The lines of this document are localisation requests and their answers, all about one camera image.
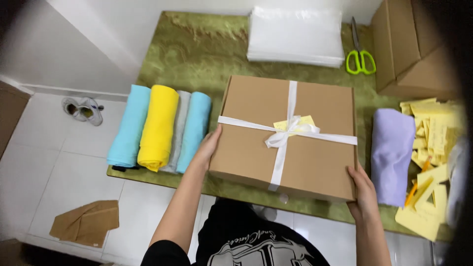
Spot narrow light blue rolled cloth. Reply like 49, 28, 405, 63
176, 92, 212, 174

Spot green-handled scissors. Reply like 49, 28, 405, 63
345, 16, 377, 75

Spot green fuzzy rug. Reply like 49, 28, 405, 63
107, 11, 454, 243

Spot white sneakers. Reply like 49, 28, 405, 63
61, 97, 105, 127

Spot yellow rolled cloth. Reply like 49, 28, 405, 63
137, 84, 180, 172

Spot white ribbon bow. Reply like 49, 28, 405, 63
218, 81, 358, 192

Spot pile of yellow paper cards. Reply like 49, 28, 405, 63
395, 98, 467, 242

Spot lilac rolled cloth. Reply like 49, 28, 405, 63
371, 108, 417, 207

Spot large open cardboard carton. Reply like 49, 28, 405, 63
371, 0, 459, 100

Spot grey rolled cloth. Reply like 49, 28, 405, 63
160, 90, 191, 173

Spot person's right hand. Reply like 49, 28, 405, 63
346, 165, 380, 223

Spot wide light blue rolled cloth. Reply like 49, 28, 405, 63
106, 84, 152, 168

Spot person's left hand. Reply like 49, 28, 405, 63
195, 124, 223, 167

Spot yellow note card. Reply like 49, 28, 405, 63
273, 115, 316, 132

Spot person's black printed shirt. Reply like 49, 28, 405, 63
140, 198, 331, 266

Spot stack of clear plastic bags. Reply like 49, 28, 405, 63
246, 6, 346, 68

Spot brown cardboard gift box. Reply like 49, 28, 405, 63
208, 75, 358, 202

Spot brown folded cloth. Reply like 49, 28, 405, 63
49, 200, 120, 248

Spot brown cardboard sheet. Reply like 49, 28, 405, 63
0, 81, 32, 159

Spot orange pencil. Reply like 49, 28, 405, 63
404, 157, 432, 207

